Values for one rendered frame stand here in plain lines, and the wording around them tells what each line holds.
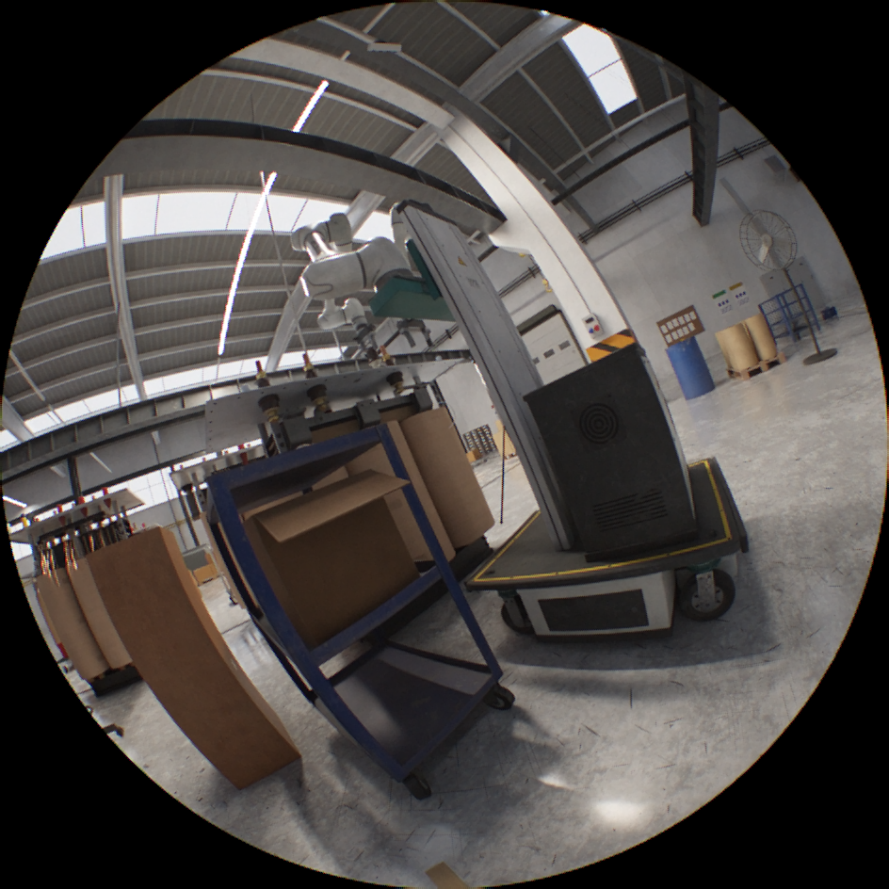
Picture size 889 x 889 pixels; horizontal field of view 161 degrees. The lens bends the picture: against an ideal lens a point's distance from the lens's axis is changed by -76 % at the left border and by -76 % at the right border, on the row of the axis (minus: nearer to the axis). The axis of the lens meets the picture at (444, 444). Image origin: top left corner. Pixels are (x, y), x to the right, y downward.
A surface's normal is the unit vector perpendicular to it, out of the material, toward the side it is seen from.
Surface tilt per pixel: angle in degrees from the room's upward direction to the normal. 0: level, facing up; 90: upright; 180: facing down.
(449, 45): 174
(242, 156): 180
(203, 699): 90
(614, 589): 90
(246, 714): 90
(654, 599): 90
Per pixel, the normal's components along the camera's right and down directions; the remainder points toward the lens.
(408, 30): 0.46, 0.88
